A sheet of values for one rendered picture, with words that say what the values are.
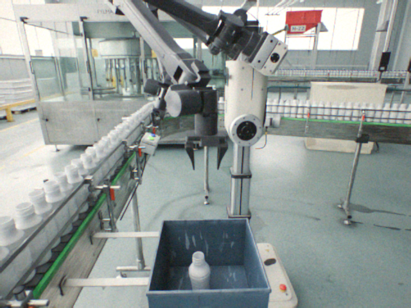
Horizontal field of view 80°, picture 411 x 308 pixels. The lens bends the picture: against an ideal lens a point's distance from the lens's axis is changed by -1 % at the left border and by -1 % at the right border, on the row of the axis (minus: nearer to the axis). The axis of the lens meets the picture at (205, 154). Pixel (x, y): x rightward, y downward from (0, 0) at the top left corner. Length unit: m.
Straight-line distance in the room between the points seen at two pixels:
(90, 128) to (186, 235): 3.99
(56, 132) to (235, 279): 4.45
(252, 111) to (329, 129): 1.52
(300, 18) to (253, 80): 6.52
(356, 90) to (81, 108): 4.62
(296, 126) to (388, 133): 0.78
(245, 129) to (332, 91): 3.76
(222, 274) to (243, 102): 0.72
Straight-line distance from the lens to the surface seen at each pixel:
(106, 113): 4.63
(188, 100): 0.55
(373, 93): 5.01
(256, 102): 1.17
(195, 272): 0.88
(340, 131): 2.63
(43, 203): 0.79
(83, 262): 0.94
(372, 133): 2.70
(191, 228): 0.96
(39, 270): 0.79
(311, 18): 7.64
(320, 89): 4.83
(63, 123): 4.96
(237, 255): 1.05
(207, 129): 0.61
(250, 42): 0.99
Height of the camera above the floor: 1.48
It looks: 20 degrees down
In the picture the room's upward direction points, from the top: straight up
